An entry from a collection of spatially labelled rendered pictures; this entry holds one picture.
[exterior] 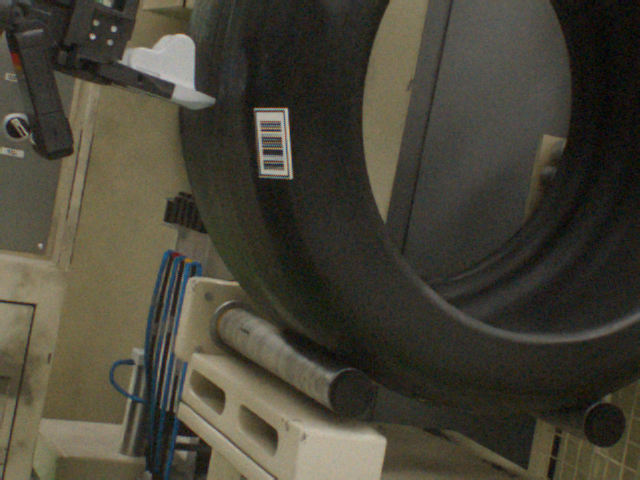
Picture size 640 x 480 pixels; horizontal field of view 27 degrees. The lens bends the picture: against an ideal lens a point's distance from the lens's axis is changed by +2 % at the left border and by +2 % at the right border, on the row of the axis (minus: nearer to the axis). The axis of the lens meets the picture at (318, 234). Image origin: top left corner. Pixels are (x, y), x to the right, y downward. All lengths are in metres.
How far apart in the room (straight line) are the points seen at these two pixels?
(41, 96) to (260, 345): 0.38
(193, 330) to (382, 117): 0.35
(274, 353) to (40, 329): 0.59
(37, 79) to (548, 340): 0.52
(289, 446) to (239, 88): 0.33
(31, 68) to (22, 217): 0.74
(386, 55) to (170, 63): 0.47
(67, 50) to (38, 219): 0.75
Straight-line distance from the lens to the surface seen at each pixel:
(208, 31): 1.29
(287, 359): 1.34
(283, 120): 1.14
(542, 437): 1.81
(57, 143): 1.20
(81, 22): 1.18
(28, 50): 1.19
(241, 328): 1.47
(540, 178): 1.86
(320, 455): 1.24
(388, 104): 1.63
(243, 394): 1.38
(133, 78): 1.18
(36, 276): 1.88
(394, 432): 1.62
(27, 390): 1.91
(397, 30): 1.63
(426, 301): 1.20
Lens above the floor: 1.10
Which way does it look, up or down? 3 degrees down
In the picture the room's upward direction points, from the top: 11 degrees clockwise
